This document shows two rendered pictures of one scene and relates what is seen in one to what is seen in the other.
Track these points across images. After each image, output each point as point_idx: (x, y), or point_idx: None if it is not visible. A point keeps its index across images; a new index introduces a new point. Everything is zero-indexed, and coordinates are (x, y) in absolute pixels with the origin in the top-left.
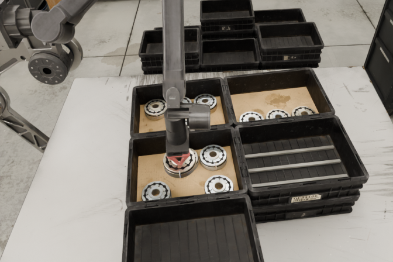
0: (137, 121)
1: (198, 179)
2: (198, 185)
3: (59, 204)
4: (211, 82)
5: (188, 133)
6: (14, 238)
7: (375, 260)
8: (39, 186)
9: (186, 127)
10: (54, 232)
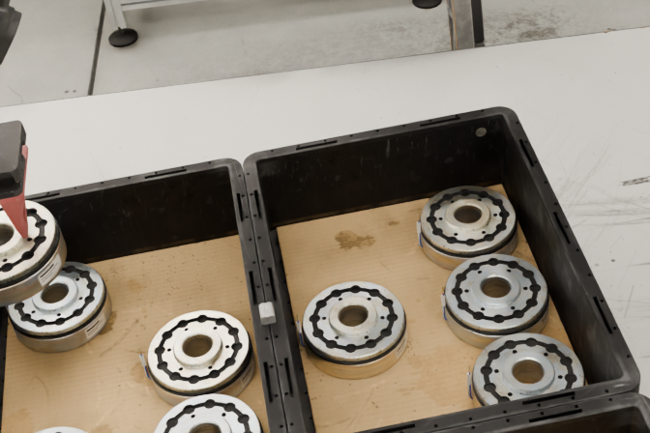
0: (382, 185)
1: (120, 419)
2: (95, 423)
3: (161, 152)
4: (607, 353)
5: (4, 193)
6: (74, 106)
7: None
8: (225, 95)
9: (1, 169)
10: (78, 167)
